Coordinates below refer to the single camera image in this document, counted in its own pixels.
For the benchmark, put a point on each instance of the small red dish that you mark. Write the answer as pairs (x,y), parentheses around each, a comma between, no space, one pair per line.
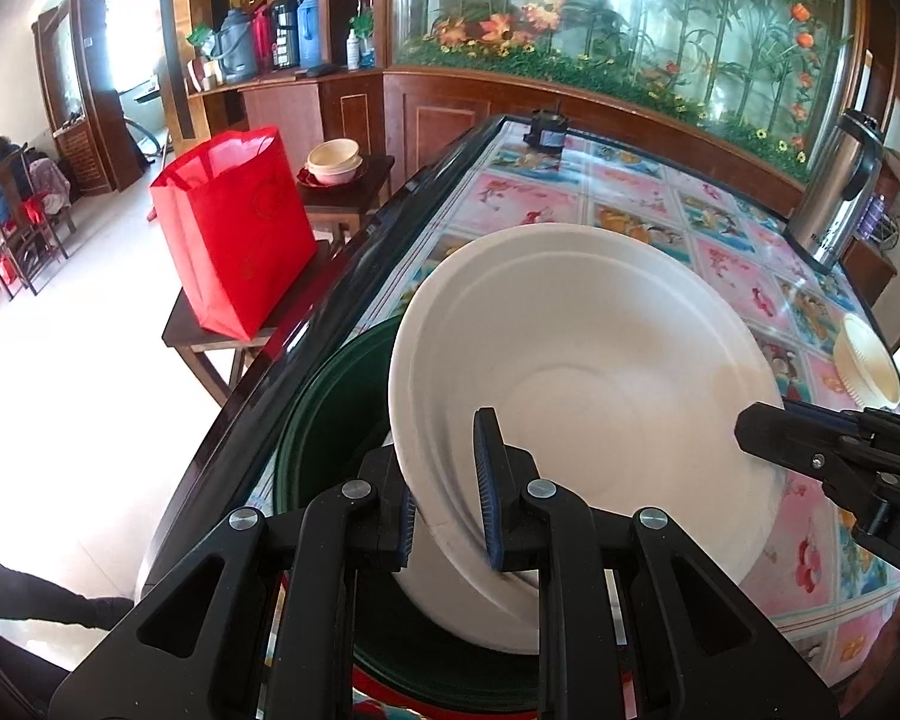
(307,178)

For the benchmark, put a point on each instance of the white bottle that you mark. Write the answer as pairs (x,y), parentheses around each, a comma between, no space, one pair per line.
(353,52)

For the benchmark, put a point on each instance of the black ink bottle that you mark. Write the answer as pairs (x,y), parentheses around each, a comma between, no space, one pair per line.
(546,133)

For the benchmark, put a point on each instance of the wooden counter cabinet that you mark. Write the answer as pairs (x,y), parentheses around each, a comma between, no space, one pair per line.
(420,120)

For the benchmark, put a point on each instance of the printed floral tablecloth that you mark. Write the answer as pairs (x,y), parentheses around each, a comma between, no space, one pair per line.
(720,255)

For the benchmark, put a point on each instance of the green plastic bowl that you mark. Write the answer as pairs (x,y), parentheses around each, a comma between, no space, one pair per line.
(330,405)

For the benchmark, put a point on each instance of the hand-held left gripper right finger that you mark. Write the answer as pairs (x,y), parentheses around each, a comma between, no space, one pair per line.
(487,480)

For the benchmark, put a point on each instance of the blue thermos flask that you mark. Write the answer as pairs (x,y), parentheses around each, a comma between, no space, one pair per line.
(311,30)

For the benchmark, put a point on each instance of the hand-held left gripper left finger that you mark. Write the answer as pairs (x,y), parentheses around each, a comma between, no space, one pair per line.
(403,532)

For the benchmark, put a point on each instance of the red thermos flask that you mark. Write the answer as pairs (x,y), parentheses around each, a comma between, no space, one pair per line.
(262,45)

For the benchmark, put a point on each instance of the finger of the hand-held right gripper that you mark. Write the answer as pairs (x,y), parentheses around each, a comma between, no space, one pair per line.
(892,431)
(787,435)

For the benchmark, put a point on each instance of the large red gold-rimmed plate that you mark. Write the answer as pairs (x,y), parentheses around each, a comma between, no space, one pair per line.
(397,701)

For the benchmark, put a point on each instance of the black thermos pot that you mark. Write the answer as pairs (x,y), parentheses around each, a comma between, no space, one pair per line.
(285,37)

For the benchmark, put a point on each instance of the dark wooden side table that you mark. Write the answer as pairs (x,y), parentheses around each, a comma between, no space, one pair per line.
(360,199)

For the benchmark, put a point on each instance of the stainless steel thermos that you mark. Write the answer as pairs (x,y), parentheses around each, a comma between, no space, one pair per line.
(832,195)

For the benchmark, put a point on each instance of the red paper bag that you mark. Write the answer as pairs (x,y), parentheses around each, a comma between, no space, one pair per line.
(232,240)

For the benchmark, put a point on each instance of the dark wooden stool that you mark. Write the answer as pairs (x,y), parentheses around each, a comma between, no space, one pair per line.
(195,334)

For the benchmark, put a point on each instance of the wooden chair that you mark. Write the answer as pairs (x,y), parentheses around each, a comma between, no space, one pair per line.
(22,240)

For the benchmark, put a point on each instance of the wooden display cabinet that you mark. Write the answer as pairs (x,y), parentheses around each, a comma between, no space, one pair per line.
(94,90)

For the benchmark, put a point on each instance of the cream bowl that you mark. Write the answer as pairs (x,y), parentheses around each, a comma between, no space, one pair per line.
(334,161)

